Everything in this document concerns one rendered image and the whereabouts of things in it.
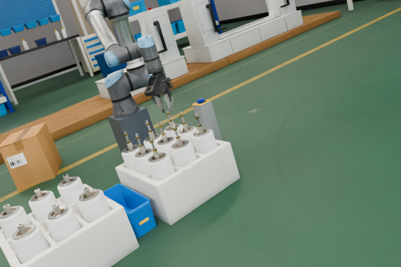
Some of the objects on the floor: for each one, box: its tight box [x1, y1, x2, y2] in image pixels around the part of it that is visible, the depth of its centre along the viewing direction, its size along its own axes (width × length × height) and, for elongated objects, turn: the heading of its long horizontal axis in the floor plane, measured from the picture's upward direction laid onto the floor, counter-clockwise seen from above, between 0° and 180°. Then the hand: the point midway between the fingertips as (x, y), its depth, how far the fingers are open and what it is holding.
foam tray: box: [115, 139, 240, 225], centre depth 172 cm, size 39×39×18 cm
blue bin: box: [103, 184, 157, 238], centre depth 159 cm, size 30×11×12 cm, turn 78°
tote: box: [94, 52, 127, 76], centre depth 617 cm, size 50×41×37 cm
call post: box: [192, 101, 223, 141], centre depth 191 cm, size 7×7×31 cm
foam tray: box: [0, 184, 140, 267], centre depth 144 cm, size 39×39×18 cm
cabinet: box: [72, 33, 106, 75], centre depth 705 cm, size 57×47×69 cm
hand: (166, 110), depth 179 cm, fingers open, 3 cm apart
